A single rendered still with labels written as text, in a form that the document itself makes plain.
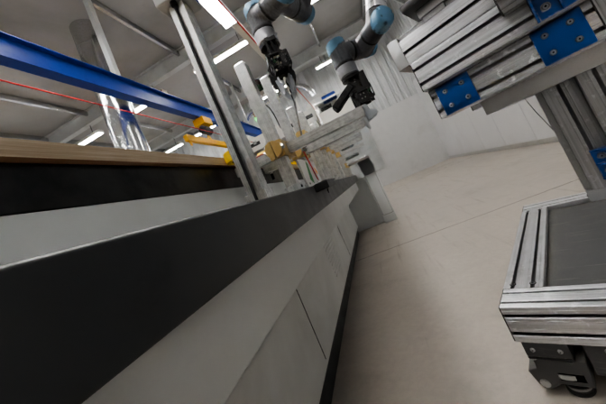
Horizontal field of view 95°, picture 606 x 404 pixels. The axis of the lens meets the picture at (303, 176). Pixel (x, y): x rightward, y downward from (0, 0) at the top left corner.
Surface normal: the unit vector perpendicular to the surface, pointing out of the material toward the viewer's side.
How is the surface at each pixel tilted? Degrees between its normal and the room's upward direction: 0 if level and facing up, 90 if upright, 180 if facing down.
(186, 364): 90
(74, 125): 90
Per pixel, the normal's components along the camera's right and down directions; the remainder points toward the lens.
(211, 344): 0.88, -0.41
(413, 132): -0.24, 0.02
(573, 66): -0.65, 0.22
